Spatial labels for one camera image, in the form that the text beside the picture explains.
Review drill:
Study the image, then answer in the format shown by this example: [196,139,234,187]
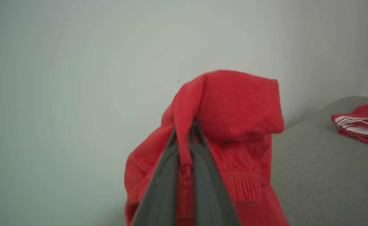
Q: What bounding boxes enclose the red BULLS basketball jersey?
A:
[331,100,368,151]

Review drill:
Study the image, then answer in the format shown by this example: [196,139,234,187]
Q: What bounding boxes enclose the red shorts with white trim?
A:
[124,69,290,226]

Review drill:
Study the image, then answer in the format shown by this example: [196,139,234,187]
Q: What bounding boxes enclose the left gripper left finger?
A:
[131,126,184,226]

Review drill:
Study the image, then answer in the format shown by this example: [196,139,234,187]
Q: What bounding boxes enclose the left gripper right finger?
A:
[188,121,241,226]

